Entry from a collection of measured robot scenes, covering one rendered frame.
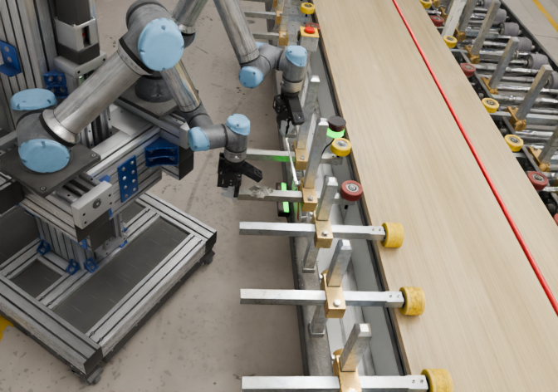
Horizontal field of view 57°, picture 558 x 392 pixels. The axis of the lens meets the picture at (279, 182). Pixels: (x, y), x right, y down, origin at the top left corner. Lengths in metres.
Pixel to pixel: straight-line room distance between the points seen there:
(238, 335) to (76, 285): 0.75
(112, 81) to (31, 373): 1.46
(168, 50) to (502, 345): 1.22
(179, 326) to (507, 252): 1.45
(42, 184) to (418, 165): 1.34
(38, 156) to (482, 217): 1.46
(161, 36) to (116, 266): 1.37
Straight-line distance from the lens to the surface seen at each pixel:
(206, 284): 2.61
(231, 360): 2.41
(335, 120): 1.71
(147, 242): 2.51
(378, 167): 1.99
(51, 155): 1.45
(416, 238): 1.78
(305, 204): 1.82
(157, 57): 1.33
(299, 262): 1.85
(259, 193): 1.81
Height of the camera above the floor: 2.14
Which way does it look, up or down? 43 degrees down
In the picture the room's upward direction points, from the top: 10 degrees clockwise
